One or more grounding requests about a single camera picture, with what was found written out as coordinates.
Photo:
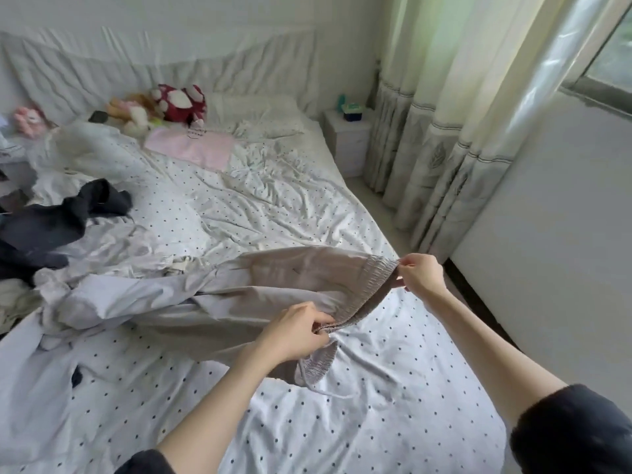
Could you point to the person's left hand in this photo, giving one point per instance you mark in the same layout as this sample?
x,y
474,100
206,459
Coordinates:
x,y
296,335

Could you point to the person's right hand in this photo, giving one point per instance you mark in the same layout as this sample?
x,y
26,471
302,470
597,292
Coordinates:
x,y
427,276

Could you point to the light grey smocked garment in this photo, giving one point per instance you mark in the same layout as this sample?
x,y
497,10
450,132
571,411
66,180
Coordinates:
x,y
197,301

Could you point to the dark denim jeans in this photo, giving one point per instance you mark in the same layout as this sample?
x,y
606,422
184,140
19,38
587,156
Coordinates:
x,y
59,227

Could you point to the person's right forearm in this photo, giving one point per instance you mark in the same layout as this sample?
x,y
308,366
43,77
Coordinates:
x,y
494,355

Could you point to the person's left forearm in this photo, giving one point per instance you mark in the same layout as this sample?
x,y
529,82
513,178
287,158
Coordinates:
x,y
217,419

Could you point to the white dotted bed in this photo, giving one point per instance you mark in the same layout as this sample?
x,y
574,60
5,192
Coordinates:
x,y
395,390

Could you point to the person's black left sleeve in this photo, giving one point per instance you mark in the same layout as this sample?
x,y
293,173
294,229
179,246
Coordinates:
x,y
146,464

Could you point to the person's black sleeve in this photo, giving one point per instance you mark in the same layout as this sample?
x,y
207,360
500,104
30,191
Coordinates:
x,y
146,464
573,434

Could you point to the person's black right sleeve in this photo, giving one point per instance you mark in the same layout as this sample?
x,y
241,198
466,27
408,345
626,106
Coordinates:
x,y
573,434

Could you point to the white bedside cabinet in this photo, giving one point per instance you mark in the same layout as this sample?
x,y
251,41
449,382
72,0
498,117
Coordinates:
x,y
348,143

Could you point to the striped beige curtain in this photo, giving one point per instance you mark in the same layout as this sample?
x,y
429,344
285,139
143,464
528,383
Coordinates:
x,y
464,113

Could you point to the dark small box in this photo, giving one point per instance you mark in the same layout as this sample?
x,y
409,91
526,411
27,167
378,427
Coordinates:
x,y
353,113

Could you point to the green bottle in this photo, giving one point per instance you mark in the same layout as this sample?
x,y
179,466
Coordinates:
x,y
342,101

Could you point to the white pillow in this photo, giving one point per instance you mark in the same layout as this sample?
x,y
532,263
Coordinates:
x,y
257,111

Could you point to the red white plush toy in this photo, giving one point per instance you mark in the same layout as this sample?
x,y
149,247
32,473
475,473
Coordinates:
x,y
180,103

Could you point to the grey framed window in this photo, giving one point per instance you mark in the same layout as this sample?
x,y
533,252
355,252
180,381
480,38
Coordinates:
x,y
607,74

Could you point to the plush toys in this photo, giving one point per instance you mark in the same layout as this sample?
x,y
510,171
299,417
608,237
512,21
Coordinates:
x,y
133,113

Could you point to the white crumpled blanket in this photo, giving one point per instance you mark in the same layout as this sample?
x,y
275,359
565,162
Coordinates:
x,y
89,153

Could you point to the black phone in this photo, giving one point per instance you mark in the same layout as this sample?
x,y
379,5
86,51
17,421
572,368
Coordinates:
x,y
99,116

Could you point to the small pink plush toy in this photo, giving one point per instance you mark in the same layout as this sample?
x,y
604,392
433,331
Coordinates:
x,y
30,121

